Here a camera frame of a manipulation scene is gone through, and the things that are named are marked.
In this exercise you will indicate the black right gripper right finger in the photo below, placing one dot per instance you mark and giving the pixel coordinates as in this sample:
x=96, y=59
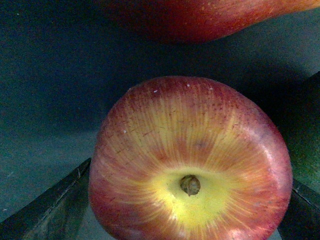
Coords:
x=302, y=218

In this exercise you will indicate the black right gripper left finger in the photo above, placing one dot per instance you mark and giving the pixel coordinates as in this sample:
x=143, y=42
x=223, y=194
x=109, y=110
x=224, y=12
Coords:
x=56, y=214

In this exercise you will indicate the red yellow striped apple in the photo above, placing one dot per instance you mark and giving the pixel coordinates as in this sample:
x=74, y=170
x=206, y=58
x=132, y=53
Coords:
x=189, y=158

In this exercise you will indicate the red yellow mango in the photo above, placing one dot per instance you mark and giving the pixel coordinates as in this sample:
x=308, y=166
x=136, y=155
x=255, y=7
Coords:
x=200, y=21

